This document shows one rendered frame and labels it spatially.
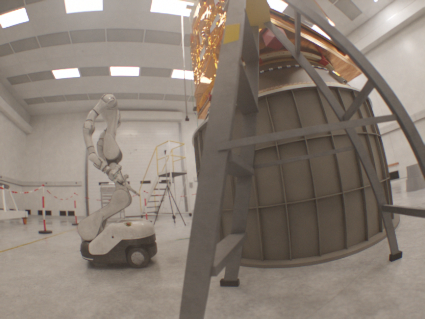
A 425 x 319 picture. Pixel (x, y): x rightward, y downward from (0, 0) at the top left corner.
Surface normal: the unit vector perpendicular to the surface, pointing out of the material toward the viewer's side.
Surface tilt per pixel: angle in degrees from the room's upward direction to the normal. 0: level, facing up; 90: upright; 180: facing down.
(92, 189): 90
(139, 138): 90
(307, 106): 90
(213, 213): 87
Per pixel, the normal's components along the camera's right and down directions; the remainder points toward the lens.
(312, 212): -0.33, -0.16
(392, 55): -0.92, 0.02
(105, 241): 0.30, -0.25
